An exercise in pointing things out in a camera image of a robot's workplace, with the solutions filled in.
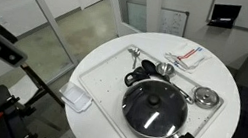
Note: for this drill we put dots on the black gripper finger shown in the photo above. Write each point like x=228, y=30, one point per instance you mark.
x=5, y=52

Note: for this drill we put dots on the glass lid with black knob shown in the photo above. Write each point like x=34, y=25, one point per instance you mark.
x=144, y=109

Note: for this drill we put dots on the clear plastic container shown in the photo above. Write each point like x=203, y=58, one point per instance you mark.
x=75, y=97

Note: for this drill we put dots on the white plastic tray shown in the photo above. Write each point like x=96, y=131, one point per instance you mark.
x=109, y=76

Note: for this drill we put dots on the silver spoon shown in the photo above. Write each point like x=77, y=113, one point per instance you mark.
x=137, y=52

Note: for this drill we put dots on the black serving spoon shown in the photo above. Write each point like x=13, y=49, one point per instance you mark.
x=148, y=66

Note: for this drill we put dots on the white door with glass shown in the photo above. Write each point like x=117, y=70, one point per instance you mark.
x=155, y=3

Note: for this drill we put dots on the steel measuring cup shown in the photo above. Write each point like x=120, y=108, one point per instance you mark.
x=165, y=69

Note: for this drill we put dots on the small leaning whiteboard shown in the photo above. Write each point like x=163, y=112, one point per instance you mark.
x=172, y=21

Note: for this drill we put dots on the white striped cloth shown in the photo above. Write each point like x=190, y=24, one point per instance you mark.
x=190, y=56

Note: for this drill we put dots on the black wall marker holder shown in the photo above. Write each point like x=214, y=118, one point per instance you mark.
x=224, y=13

